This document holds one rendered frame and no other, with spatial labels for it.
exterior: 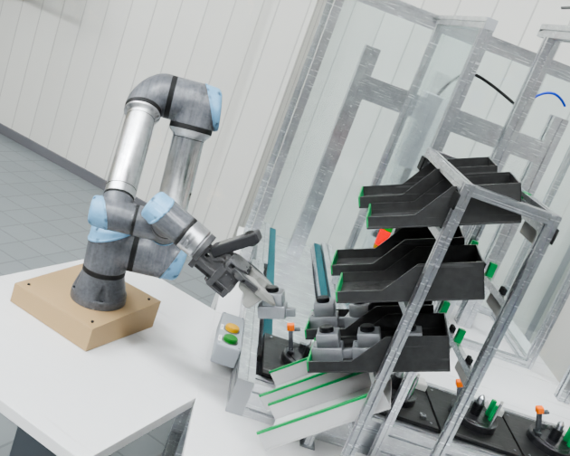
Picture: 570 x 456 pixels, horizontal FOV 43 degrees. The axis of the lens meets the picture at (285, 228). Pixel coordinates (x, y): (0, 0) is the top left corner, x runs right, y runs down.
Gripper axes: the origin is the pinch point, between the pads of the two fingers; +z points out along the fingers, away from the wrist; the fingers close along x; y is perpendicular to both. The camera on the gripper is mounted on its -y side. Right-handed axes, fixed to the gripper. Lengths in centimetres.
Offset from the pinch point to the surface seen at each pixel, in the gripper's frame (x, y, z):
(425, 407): -32, 8, 55
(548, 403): -98, 0, 110
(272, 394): 6.3, 16.2, 14.1
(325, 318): 1.1, -4.1, 11.8
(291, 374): -6.3, 14.9, 16.4
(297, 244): -132, 25, 4
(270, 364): -20.4, 22.9, 13.2
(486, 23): -46, -78, -2
